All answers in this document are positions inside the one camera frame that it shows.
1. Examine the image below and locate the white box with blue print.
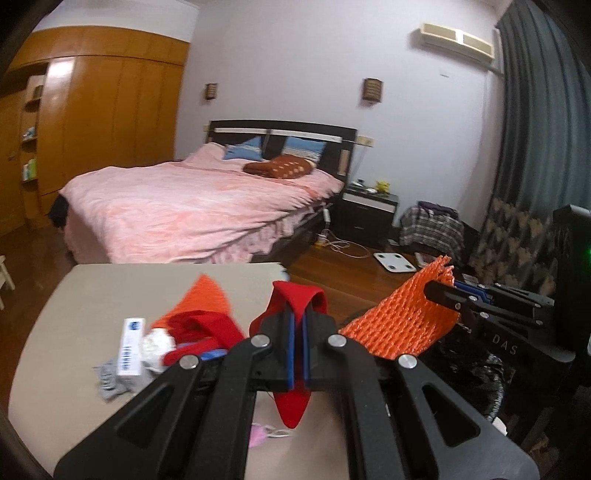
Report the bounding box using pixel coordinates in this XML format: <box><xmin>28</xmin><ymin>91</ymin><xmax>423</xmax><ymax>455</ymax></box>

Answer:
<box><xmin>116</xmin><ymin>318</ymin><xmax>147</xmax><ymax>378</ymax></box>

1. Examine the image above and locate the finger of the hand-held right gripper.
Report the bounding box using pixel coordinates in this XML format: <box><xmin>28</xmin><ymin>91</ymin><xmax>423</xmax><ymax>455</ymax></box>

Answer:
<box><xmin>455</xmin><ymin>282</ymin><xmax>555</xmax><ymax>309</ymax></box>
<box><xmin>424</xmin><ymin>280</ymin><xmax>546</xmax><ymax>329</ymax></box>

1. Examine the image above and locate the grey curtain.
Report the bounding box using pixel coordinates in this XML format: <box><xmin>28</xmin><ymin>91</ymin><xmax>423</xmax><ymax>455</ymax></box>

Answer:
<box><xmin>489</xmin><ymin>0</ymin><xmax>591</xmax><ymax>217</ymax></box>

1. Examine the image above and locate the white air conditioner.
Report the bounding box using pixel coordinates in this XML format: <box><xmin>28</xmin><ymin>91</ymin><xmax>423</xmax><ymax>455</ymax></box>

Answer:
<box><xmin>419</xmin><ymin>22</ymin><xmax>496</xmax><ymax>63</ymax></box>

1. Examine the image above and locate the black cloth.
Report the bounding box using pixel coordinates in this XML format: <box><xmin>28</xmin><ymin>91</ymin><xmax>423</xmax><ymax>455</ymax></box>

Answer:
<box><xmin>50</xmin><ymin>194</ymin><xmax>71</xmax><ymax>229</ymax></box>

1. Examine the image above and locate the pink face mask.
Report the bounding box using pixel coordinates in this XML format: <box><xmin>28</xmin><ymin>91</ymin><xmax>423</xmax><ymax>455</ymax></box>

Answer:
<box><xmin>248</xmin><ymin>422</ymin><xmax>289</xmax><ymax>448</ymax></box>

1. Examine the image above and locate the brown dotted pillow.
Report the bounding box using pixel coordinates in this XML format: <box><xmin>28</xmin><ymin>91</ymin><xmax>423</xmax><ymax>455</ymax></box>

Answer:
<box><xmin>243</xmin><ymin>155</ymin><xmax>315</xmax><ymax>179</ymax></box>

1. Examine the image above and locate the grey cloth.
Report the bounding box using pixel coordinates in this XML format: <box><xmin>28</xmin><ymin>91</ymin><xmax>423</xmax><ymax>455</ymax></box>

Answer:
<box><xmin>93</xmin><ymin>355</ymin><xmax>155</xmax><ymax>403</ymax></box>

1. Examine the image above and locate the bed with pink cover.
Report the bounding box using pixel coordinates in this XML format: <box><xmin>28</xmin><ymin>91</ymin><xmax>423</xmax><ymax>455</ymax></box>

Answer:
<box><xmin>62</xmin><ymin>142</ymin><xmax>345</xmax><ymax>265</ymax></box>

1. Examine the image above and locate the dark bed frame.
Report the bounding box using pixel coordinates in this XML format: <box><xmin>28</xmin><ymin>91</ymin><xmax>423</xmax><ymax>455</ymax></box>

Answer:
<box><xmin>249</xmin><ymin>203</ymin><xmax>342</xmax><ymax>265</ymax></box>

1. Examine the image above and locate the patterned armchair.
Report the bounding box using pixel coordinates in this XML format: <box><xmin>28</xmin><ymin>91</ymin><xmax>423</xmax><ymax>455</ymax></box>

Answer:
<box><xmin>468</xmin><ymin>196</ymin><xmax>561</xmax><ymax>296</ymax></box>

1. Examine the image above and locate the dark nightstand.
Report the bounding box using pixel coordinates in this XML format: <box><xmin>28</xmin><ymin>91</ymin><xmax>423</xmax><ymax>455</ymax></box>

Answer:
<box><xmin>333</xmin><ymin>183</ymin><xmax>400</xmax><ymax>247</ymax></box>

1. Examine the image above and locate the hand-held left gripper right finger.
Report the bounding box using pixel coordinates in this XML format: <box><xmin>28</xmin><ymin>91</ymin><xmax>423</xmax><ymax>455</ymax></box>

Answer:
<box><xmin>302</xmin><ymin>308</ymin><xmax>541</xmax><ymax>480</ymax></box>

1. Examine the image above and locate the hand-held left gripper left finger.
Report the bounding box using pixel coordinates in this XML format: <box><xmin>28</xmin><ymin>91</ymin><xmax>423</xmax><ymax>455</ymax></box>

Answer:
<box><xmin>53</xmin><ymin>308</ymin><xmax>296</xmax><ymax>480</ymax></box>

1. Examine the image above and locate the white bathroom scale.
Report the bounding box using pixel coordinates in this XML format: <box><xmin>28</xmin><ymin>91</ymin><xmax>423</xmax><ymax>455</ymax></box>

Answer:
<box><xmin>373</xmin><ymin>251</ymin><xmax>416</xmax><ymax>273</ymax></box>

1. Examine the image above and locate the plaid clothes pile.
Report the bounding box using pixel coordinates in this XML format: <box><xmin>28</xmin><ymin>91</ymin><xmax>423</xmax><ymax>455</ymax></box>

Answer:
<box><xmin>399</xmin><ymin>200</ymin><xmax>465</xmax><ymax>259</ymax></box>

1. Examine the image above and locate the black trash bin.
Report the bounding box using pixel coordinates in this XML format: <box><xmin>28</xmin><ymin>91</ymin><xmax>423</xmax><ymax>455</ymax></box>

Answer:
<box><xmin>431</xmin><ymin>342</ymin><xmax>506</xmax><ymax>423</ymax></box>

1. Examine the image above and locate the red cloth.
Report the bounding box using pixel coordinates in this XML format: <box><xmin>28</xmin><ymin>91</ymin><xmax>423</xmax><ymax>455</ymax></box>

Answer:
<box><xmin>164</xmin><ymin>310</ymin><xmax>247</xmax><ymax>365</ymax></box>
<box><xmin>249</xmin><ymin>280</ymin><xmax>328</xmax><ymax>429</ymax></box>

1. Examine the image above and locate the white cable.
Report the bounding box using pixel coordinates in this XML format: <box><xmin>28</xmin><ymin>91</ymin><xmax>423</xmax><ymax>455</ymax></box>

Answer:
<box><xmin>318</xmin><ymin>231</ymin><xmax>370</xmax><ymax>259</ymax></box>

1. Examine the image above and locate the wooden wardrobe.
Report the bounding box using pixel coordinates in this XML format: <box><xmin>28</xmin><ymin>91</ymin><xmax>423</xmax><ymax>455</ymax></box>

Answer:
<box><xmin>0</xmin><ymin>25</ymin><xmax>191</xmax><ymax>236</ymax></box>

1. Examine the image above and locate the dark wooden headboard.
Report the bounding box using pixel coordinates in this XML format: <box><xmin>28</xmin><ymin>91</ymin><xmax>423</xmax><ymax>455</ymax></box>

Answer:
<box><xmin>206</xmin><ymin>120</ymin><xmax>358</xmax><ymax>178</ymax></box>

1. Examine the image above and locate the blue patterned pillow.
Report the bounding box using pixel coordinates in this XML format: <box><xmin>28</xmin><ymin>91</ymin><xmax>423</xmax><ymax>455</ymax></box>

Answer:
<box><xmin>225</xmin><ymin>136</ymin><xmax>264</xmax><ymax>161</ymax></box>
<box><xmin>281</xmin><ymin>137</ymin><xmax>328</xmax><ymax>163</ymax></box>

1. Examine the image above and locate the white tissue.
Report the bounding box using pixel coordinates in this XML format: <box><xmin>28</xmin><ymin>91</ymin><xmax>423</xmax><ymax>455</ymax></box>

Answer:
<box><xmin>141</xmin><ymin>328</ymin><xmax>176</xmax><ymax>370</ymax></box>

